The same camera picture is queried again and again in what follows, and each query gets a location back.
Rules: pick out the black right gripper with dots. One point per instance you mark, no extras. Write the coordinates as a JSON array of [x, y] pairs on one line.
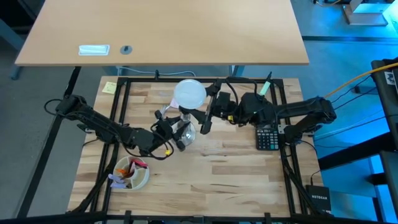
[[227, 107]]

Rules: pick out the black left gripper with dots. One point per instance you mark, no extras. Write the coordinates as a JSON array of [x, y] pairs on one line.
[[163, 133]]

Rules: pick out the silver lamp base black socket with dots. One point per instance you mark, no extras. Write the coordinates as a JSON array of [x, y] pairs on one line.
[[189, 136]]

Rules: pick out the white globe lightbulb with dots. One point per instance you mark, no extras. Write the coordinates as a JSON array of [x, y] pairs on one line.
[[189, 94]]

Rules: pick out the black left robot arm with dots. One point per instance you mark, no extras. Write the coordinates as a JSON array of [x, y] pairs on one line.
[[102, 124]]

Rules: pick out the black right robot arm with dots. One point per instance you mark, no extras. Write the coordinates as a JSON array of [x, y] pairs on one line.
[[298, 107]]

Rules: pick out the clear plastic bag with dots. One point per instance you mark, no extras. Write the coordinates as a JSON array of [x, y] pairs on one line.
[[166, 109]]

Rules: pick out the grey desk leg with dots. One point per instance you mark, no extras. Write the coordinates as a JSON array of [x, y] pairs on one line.
[[237, 71], [11, 40]]

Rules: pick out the red clip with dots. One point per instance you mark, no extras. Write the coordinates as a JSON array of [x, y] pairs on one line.
[[140, 163]]

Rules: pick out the pale pink clip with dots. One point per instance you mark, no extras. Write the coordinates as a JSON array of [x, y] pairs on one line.
[[133, 168]]

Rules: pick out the green marker pen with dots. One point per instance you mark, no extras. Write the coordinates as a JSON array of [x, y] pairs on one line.
[[265, 88]]

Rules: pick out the round cream divided tray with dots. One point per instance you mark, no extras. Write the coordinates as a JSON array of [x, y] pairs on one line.
[[138, 182]]

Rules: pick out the orange clip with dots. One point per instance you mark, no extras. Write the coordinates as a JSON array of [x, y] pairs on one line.
[[122, 171]]

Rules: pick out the black desk calculator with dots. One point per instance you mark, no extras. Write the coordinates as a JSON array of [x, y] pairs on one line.
[[267, 140]]

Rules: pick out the purple clip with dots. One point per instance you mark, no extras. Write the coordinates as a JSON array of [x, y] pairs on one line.
[[118, 185], [115, 177]]

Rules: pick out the yellow sticky note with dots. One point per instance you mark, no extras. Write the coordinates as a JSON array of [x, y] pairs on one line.
[[109, 88]]

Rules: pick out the beige wooden desk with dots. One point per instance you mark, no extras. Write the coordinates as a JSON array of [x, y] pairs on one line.
[[171, 31]]

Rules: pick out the grey desk grommet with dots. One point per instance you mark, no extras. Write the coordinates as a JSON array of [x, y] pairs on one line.
[[126, 49]]

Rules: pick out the black metal stand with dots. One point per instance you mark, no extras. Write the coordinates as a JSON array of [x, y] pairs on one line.
[[388, 109]]

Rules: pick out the white box device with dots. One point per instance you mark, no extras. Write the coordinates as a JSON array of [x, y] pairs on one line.
[[367, 12]]

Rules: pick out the black aluminium table frame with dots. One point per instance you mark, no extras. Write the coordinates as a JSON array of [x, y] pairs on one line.
[[146, 80]]

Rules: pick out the black Netgear network switch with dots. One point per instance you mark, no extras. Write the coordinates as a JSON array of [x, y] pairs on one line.
[[318, 199]]

